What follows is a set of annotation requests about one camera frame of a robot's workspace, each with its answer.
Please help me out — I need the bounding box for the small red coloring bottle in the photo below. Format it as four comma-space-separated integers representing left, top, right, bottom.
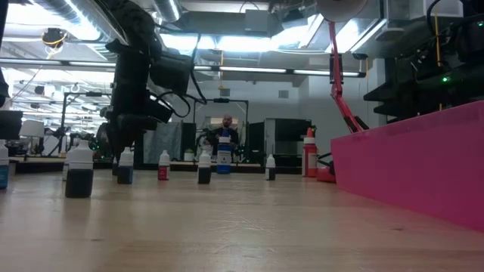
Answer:
157, 150, 171, 181

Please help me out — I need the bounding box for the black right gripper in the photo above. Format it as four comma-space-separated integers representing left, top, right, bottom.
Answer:
364, 41, 484, 121

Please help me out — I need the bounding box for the red desk lamp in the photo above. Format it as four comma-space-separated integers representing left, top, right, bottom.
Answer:
315, 0, 371, 184

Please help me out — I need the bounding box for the black ceiling cord reel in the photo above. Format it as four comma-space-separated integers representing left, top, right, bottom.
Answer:
40, 26, 69, 49

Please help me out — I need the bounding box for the yellow extension cable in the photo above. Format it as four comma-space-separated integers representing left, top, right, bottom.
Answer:
433, 14, 443, 112

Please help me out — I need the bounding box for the grey curtain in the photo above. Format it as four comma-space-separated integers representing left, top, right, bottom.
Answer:
142, 119, 184, 165

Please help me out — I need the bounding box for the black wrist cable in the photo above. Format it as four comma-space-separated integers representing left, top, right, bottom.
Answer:
153, 32, 208, 119
426, 0, 461, 31

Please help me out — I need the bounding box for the black computer monitor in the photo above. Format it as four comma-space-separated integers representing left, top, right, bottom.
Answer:
0, 110, 24, 141

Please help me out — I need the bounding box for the black metal station frame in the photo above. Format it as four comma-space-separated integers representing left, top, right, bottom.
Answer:
60, 91, 114, 158
193, 97, 250, 164

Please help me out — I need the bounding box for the pink translucent plastic bin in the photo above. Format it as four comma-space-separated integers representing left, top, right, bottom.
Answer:
330, 100, 484, 232

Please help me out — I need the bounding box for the long ceiling light bar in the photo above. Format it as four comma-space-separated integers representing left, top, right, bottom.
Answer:
0, 57, 367, 79

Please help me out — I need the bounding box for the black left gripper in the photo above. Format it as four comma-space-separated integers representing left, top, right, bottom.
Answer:
108, 39, 158, 158

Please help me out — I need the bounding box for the small dark blue coloring bottle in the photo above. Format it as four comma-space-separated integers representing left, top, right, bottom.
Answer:
116, 147, 135, 185

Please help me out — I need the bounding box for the person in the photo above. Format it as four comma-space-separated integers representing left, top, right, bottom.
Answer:
94, 121, 114, 159
209, 114, 240, 162

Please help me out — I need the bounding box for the silver ventilation duct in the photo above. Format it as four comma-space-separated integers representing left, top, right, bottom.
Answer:
152, 0, 182, 23

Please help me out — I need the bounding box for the black cabinet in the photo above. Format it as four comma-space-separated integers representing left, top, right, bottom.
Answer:
263, 117, 313, 168

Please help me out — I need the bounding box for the black lamp cord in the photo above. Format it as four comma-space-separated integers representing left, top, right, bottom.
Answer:
316, 151, 334, 169

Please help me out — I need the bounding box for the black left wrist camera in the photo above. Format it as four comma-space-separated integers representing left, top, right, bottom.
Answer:
145, 50, 195, 125

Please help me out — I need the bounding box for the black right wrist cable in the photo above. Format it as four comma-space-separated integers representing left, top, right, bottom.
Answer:
426, 0, 461, 31

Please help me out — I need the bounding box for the wooden background workbench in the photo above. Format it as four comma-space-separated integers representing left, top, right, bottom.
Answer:
134, 161, 302, 175
10, 156, 114, 175

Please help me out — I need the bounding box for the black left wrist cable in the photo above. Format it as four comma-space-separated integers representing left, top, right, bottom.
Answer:
153, 32, 208, 119

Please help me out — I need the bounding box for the large orange-red coloring bottle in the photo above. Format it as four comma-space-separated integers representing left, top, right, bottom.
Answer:
302, 127, 318, 178

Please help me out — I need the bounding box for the large blue coloring bottle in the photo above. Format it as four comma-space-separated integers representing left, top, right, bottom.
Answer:
216, 129, 232, 175

